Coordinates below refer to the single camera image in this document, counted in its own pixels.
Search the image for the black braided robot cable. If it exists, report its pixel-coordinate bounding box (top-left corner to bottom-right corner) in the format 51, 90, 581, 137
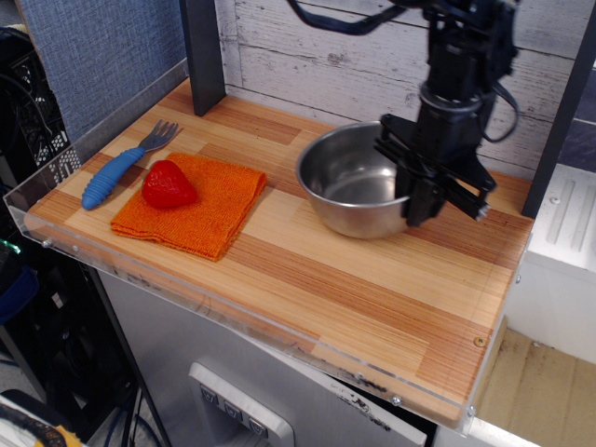
286, 0, 406, 36

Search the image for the silver toy fridge cabinet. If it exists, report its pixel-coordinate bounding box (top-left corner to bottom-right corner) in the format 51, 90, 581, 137
95, 272, 436, 446

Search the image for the grey dispenser panel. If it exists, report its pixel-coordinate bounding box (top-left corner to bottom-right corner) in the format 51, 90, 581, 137
188, 362, 295, 446

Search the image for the red toy strawberry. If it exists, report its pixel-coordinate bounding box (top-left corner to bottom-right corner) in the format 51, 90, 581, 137
142, 160, 198, 209

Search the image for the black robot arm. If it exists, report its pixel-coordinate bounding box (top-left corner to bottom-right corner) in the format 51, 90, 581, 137
374, 1, 518, 227

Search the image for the stainless steel pot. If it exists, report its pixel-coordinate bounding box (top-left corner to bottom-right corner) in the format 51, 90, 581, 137
295, 121, 409, 239

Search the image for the clear acrylic guard rail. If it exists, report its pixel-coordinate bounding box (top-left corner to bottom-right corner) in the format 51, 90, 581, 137
2, 147, 508, 437

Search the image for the dark grey post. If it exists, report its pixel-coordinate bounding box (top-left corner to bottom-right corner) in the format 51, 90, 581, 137
521, 7, 595, 219
179, 0, 226, 116

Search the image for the white toy sink unit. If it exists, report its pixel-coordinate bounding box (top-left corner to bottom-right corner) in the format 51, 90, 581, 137
504, 164, 595, 363

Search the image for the orange folded cloth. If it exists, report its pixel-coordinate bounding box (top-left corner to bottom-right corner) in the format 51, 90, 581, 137
111, 153, 267, 261

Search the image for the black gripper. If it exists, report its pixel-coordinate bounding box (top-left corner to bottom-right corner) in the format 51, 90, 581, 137
374, 90, 496, 227

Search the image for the dark grey right post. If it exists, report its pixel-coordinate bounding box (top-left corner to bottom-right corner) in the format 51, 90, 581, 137
521, 7, 595, 219

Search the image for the blue handled fork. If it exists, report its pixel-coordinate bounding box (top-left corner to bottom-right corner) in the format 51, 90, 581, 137
81, 120, 179, 210

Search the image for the dark grey left post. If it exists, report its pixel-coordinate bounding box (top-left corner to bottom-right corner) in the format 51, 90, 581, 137
179, 0, 226, 116

